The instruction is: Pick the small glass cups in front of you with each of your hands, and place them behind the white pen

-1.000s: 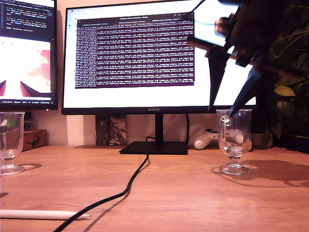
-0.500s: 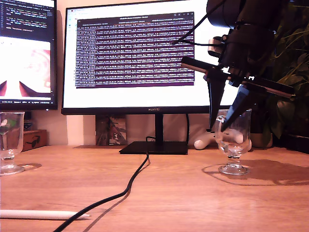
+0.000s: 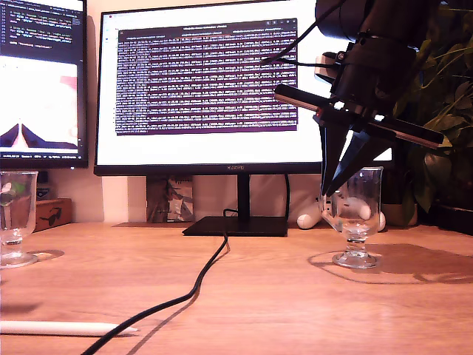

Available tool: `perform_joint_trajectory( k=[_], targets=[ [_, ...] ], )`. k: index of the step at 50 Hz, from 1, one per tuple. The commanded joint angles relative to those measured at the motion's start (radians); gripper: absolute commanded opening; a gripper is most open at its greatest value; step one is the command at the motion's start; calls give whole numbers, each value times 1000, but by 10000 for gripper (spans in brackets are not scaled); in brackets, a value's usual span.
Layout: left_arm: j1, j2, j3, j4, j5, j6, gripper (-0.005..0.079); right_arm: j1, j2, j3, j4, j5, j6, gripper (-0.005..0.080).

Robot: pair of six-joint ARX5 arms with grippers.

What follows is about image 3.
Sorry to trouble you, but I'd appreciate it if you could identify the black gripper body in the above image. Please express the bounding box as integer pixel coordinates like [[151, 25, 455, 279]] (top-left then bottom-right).
[[273, 35, 444, 149]]

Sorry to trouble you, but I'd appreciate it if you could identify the small footed glass cup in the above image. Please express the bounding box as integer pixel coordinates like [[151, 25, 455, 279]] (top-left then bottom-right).
[[0, 170, 40, 269]]

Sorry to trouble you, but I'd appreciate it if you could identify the cardboard box with sunglasses print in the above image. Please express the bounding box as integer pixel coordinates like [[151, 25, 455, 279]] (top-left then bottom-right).
[[35, 198, 74, 233]]

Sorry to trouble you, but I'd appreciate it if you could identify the black monitor showing code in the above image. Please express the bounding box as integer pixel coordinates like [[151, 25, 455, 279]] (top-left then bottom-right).
[[0, 0, 89, 170]]

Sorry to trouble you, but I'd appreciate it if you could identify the small glass cup with handle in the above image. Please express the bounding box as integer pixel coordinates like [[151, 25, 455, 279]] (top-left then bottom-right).
[[319, 166, 385, 270]]

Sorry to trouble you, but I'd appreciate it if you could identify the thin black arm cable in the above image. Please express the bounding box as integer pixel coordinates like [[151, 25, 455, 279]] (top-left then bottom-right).
[[259, 0, 348, 70]]

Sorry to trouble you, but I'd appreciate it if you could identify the thin black monitor cable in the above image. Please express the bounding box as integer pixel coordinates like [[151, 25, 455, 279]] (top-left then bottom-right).
[[282, 174, 291, 219]]

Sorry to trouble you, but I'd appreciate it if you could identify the white game controller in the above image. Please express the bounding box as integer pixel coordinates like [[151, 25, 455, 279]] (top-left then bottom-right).
[[296, 197, 387, 231]]

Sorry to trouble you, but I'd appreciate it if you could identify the pale plant pot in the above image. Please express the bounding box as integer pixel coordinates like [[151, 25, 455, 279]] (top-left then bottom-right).
[[382, 203, 418, 227]]

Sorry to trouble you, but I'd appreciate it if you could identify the thick black table cable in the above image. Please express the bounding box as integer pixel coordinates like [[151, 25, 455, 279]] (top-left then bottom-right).
[[79, 209, 239, 355]]

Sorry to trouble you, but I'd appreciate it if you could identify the white pen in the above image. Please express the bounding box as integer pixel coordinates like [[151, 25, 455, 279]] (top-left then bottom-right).
[[0, 320, 140, 337]]

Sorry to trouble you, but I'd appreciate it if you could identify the black planter box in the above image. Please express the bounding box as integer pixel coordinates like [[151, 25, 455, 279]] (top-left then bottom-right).
[[417, 205, 473, 236]]

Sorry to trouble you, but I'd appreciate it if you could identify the large black desktop monitor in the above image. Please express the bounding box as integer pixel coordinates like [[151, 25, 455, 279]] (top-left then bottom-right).
[[93, 0, 395, 238]]

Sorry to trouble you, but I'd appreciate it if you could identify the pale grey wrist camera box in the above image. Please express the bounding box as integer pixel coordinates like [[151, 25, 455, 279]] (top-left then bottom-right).
[[313, 51, 349, 85]]

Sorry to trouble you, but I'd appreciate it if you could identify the green leafy houseplant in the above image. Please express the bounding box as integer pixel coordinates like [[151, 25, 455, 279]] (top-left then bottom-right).
[[391, 0, 473, 226]]

